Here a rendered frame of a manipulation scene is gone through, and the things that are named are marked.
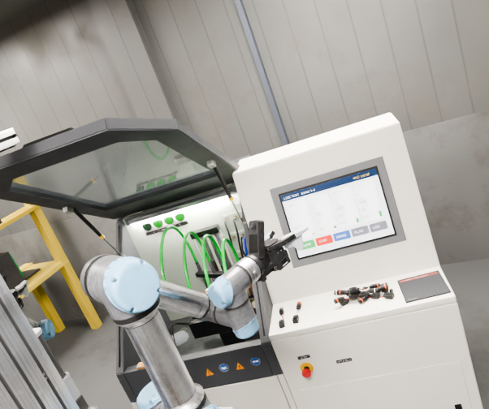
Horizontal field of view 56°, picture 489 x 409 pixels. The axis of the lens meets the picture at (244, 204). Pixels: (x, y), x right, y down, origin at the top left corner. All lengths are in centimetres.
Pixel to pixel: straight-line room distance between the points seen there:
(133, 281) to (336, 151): 111
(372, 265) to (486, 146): 179
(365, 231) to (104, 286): 118
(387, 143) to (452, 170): 171
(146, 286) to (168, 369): 22
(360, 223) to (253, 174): 48
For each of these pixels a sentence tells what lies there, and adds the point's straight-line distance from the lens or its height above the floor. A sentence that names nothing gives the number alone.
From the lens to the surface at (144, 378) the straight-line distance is 213.
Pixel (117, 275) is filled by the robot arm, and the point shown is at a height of 167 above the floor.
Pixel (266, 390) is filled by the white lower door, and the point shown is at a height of 73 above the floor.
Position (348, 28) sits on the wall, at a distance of 338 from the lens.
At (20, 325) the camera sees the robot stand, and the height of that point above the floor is 161.
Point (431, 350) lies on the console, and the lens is 193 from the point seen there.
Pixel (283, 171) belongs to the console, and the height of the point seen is 150.
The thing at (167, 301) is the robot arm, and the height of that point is 147.
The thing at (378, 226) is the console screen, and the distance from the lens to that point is 193.
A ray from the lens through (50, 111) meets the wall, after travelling 446.
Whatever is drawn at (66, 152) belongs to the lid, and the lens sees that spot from 149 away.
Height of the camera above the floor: 201
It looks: 18 degrees down
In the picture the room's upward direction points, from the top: 21 degrees counter-clockwise
